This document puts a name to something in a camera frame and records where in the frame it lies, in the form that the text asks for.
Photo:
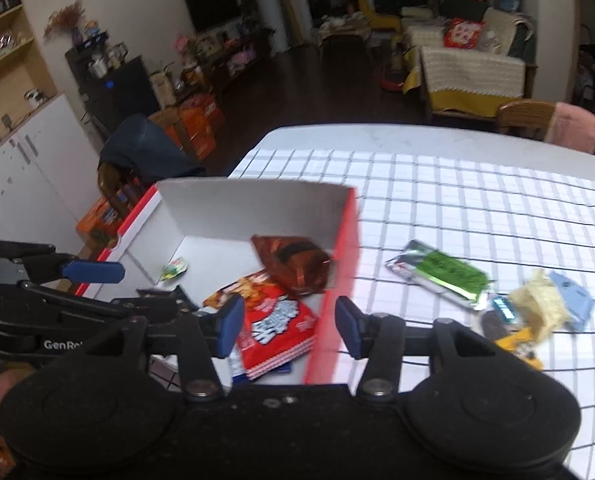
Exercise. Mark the dried flower vase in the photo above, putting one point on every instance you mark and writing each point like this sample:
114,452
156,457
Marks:
67,17

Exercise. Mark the dark sofa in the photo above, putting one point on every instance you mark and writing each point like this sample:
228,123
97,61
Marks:
457,10

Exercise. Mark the yellow chocolate packet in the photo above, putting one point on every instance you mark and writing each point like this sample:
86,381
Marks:
520,342

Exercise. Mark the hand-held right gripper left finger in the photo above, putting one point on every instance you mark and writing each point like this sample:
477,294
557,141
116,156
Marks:
232,322

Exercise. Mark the pink cloth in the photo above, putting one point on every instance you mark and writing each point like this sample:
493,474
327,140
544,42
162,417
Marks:
572,127

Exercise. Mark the small green yellow candy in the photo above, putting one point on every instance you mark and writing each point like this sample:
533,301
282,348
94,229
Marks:
175,267

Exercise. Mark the green silver snack packet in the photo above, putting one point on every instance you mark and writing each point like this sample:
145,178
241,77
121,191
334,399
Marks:
442,272

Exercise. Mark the red floor toy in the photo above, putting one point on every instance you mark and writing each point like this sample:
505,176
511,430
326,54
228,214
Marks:
393,80

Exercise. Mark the wooden dining chair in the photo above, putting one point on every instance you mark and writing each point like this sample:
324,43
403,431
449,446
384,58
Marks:
520,117

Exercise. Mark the dark television cabinet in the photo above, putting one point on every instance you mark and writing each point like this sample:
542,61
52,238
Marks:
227,60

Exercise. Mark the black television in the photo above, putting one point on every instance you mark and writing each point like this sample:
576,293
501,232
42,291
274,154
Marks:
210,4

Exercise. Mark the dark red snack packet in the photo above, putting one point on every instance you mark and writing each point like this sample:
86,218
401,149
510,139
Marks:
297,260

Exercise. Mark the white tower air conditioner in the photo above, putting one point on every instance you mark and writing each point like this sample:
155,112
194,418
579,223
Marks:
275,5

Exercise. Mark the wooden coffee table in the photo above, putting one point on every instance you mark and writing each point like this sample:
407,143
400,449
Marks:
342,32

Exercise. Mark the yellow giraffe toy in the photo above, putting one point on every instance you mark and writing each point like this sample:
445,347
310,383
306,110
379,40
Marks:
372,12

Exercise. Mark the light blue snack packet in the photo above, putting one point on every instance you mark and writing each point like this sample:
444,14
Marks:
575,300

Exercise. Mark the red white chip bag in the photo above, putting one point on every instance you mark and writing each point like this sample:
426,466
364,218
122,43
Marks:
277,330

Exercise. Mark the wooden wall shelf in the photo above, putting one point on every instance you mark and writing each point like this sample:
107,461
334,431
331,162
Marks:
12,75

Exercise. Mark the orange fruit carton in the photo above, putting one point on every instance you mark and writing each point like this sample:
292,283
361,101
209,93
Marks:
97,222

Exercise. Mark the black cabinet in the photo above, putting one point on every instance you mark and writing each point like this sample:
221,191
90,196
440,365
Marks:
122,92

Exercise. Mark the red cardboard box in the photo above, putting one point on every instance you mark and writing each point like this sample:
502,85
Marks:
217,210

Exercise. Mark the small teal candy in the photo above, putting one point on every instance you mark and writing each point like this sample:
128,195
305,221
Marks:
503,307

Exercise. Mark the red printed cushion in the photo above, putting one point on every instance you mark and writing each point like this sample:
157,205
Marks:
463,33

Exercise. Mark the white cabinet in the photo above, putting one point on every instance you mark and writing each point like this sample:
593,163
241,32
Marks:
32,175

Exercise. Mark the orange carton stack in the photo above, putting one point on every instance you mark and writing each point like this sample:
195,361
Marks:
197,125

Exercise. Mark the checkered tablecloth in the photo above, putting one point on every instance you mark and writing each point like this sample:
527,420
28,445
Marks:
477,200

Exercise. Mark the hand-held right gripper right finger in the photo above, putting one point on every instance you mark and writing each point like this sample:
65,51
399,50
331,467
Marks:
350,327

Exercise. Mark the dark blue jacket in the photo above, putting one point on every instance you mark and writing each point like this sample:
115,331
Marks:
147,147

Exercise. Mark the cream sofa cover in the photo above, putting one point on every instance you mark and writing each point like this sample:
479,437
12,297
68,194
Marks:
470,77

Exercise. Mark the cream snack packet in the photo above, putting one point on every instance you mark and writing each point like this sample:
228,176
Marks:
540,305

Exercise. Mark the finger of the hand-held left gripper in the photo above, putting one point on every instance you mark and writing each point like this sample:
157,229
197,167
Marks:
92,271
162,300

